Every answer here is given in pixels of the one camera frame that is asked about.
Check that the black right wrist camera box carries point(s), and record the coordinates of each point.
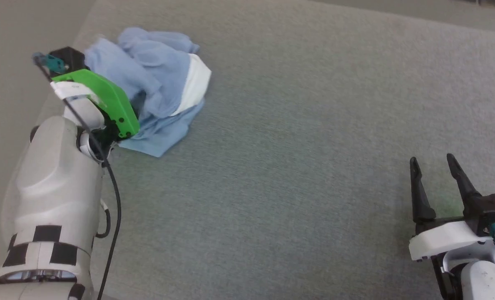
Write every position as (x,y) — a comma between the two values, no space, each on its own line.
(486,208)

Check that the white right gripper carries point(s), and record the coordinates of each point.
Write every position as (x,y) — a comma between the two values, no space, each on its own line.
(443,239)

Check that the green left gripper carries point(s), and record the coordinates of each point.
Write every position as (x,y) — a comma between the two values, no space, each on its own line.
(110,100)

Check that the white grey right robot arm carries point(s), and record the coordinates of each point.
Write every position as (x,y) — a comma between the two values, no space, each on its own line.
(484,279)

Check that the light blue white garment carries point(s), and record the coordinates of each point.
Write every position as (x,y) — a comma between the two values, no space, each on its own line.
(155,71)

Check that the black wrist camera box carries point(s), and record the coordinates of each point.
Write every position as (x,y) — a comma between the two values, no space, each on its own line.
(486,208)
(70,56)

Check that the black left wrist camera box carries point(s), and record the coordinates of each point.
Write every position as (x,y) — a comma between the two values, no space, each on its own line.
(70,56)

